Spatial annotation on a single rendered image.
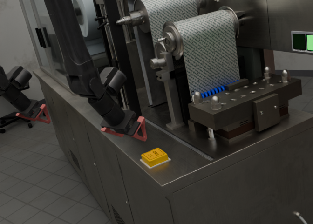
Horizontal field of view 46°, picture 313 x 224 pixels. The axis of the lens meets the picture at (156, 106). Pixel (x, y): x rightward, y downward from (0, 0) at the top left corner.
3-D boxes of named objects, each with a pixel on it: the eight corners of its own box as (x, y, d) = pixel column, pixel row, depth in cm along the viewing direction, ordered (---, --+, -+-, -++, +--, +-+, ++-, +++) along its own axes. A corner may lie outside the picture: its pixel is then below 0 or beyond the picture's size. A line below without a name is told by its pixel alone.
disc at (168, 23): (166, 57, 146) (159, 20, 141) (167, 57, 146) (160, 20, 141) (185, 62, 133) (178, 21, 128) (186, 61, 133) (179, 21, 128)
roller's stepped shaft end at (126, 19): (115, 26, 154) (113, 19, 153) (128, 23, 156) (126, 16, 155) (118, 27, 151) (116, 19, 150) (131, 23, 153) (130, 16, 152)
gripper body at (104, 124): (113, 112, 113) (99, 96, 108) (138, 114, 106) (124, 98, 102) (103, 129, 110) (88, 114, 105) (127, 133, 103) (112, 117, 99)
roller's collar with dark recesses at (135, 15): (128, 27, 158) (124, 11, 156) (140, 23, 160) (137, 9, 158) (133, 27, 152) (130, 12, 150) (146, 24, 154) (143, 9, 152)
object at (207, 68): (191, 100, 140) (183, 53, 134) (239, 82, 149) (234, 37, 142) (192, 100, 140) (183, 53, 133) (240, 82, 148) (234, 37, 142)
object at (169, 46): (172, 55, 136) (161, 45, 141) (176, 54, 137) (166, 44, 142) (173, 38, 131) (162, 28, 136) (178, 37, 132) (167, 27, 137)
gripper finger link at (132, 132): (139, 128, 115) (123, 110, 109) (156, 131, 110) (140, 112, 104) (128, 146, 112) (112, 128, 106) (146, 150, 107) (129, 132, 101)
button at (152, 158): (142, 160, 128) (140, 154, 127) (159, 152, 131) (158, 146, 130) (150, 167, 122) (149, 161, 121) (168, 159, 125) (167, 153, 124)
